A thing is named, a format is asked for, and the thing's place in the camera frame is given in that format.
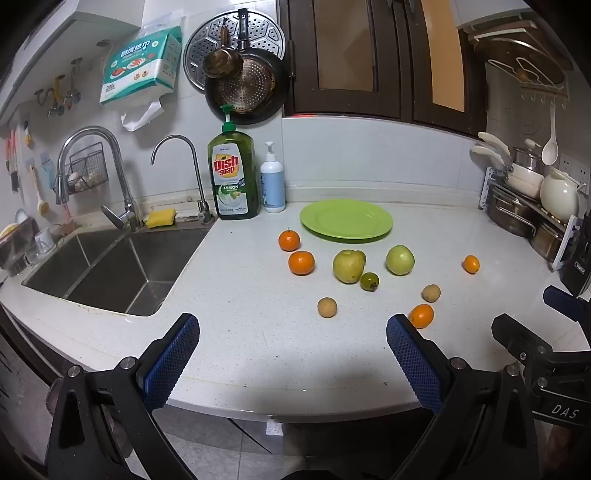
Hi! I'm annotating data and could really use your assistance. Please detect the black box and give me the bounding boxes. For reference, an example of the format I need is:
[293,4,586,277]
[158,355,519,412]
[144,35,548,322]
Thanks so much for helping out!
[558,226,591,297]

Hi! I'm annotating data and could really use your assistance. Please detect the hanging kitchen utensils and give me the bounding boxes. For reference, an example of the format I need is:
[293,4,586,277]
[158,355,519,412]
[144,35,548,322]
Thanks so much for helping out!
[4,121,36,195]

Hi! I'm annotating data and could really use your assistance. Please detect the green dish soap bottle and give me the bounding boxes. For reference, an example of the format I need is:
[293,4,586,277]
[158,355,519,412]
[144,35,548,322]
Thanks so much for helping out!
[207,105,260,221]

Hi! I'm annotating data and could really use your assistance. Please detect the white pump lotion bottle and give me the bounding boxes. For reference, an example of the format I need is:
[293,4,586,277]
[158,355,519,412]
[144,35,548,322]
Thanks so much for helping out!
[260,141,287,213]

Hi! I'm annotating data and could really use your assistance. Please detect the steel sink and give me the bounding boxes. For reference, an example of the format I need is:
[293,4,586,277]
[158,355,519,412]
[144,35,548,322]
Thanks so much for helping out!
[21,227,211,318]

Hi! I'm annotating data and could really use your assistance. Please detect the small copper pot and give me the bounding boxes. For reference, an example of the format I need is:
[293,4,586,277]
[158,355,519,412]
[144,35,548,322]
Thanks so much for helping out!
[203,18,245,79]

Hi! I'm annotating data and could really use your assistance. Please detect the green plate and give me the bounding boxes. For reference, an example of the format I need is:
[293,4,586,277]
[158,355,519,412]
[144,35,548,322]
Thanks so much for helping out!
[299,199,394,244]

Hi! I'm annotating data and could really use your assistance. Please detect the white plastic bag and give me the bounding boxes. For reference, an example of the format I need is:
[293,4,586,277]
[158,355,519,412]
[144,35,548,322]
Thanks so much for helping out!
[121,98,165,133]

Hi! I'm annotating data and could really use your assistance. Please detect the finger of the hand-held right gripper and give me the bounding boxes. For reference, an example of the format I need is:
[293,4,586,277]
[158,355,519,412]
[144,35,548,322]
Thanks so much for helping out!
[491,313,561,384]
[543,285,591,321]

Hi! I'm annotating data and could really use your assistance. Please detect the white wall hook rack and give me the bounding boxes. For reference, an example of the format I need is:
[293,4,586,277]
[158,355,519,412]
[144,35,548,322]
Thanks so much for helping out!
[484,56,571,110]

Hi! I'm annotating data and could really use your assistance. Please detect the clear glass cup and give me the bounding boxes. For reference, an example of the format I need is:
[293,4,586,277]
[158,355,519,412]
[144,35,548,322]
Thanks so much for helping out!
[34,226,59,254]

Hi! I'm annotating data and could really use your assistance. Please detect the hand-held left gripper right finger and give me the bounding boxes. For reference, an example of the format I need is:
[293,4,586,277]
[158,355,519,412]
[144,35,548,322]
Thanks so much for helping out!
[386,314,541,480]

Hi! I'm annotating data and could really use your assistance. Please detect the black wire basket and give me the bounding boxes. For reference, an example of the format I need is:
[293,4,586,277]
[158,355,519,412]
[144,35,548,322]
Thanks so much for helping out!
[52,142,110,195]

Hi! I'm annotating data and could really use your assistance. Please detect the white ceramic pitcher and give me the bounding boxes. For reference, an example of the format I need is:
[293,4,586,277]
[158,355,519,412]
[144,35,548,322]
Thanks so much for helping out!
[540,167,587,223]

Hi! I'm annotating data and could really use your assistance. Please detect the yellow sponge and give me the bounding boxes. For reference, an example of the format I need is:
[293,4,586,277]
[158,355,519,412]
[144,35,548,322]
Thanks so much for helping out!
[146,209,177,229]

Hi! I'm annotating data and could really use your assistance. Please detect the round steel steamer tray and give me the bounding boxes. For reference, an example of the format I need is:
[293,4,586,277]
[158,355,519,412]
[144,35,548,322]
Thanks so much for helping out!
[183,11,288,91]

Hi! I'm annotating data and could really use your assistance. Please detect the white wall socket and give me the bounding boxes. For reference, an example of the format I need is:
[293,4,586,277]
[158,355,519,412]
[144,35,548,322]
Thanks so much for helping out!
[558,154,591,186]

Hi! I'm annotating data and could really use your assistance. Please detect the copper mesh strainer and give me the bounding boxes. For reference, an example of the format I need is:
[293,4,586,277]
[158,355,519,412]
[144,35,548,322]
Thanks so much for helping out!
[213,58,278,112]

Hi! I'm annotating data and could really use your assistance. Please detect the white ladle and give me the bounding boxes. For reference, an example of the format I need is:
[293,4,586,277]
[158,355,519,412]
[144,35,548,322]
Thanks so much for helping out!
[541,102,560,166]

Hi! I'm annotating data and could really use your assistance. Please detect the white pot rack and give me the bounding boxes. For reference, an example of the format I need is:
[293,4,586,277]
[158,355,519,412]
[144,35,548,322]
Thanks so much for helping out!
[479,166,581,271]

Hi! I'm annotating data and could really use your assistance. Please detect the dark wooden window frame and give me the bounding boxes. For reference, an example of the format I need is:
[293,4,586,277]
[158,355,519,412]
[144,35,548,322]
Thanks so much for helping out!
[277,0,490,137]

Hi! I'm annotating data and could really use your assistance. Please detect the large steel faucet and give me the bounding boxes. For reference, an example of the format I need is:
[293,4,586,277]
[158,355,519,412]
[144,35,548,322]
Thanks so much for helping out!
[55,126,144,232]

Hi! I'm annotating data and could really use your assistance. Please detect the black wok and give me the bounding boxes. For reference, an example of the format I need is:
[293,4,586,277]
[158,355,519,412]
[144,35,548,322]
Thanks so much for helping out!
[204,8,291,126]

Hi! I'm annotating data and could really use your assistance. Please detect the teal paper towel pack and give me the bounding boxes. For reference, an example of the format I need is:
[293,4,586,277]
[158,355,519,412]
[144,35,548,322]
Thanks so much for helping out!
[99,25,184,106]

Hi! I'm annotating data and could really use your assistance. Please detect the green apple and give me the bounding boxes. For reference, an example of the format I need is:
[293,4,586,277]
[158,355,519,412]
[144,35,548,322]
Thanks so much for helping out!
[386,245,415,276]

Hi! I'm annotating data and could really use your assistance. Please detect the white pot with handle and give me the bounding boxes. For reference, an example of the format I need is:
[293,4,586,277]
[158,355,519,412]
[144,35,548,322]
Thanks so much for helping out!
[470,131,546,199]

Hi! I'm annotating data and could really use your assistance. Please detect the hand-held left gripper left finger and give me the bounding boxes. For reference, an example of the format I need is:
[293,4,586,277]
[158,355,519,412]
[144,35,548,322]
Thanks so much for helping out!
[44,313,201,480]

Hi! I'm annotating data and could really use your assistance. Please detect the slim gooseneck faucet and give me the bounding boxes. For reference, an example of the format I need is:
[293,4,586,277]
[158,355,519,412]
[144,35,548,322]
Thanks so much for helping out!
[150,135,214,225]

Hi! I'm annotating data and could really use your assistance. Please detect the yellow dish brush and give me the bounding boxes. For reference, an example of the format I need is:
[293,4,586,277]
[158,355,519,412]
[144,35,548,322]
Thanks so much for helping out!
[28,164,49,219]

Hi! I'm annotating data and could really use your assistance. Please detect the wall water taps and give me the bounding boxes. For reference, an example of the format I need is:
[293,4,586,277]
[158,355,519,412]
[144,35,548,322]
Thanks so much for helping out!
[34,58,84,117]

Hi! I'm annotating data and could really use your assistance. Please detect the steel pot with lid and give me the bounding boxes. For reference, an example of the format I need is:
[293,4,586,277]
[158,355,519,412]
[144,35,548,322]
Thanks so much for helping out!
[512,138,546,172]

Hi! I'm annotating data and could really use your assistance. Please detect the yellow-green apple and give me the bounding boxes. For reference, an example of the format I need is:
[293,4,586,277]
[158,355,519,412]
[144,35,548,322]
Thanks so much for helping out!
[333,249,367,284]

